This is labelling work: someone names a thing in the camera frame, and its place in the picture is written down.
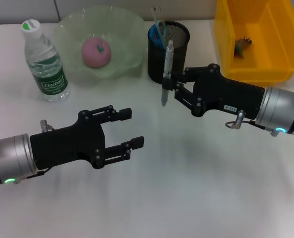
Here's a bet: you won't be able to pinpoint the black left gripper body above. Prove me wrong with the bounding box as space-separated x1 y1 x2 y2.
29 110 107 171

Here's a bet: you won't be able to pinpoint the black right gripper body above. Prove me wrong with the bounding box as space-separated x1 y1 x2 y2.
191 63 266 120

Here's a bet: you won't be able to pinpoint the silver ballpoint pen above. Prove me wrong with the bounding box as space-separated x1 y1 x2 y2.
161 39 175 108

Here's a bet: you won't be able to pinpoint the blue scissors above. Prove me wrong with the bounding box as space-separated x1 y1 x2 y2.
148 19 168 50

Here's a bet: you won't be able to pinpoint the pink toy peach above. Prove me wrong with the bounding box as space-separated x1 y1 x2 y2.
81 36 112 68

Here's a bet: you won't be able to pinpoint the clear plastic ruler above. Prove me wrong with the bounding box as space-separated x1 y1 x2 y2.
150 6 163 27

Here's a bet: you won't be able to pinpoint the clear green-label water bottle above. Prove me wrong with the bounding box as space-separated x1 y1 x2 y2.
20 19 71 103

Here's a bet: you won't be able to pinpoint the black mesh pen holder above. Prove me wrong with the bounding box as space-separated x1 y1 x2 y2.
147 21 191 85

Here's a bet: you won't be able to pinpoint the translucent green fruit bowl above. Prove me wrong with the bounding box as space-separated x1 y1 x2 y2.
53 7 149 88

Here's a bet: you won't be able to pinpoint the yellow plastic bin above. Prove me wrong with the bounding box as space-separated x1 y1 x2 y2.
214 0 294 88

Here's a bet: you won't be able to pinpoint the right gripper grey cable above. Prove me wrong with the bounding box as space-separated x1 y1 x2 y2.
225 110 280 137

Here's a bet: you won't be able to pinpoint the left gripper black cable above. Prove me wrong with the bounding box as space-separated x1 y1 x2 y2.
14 119 57 184

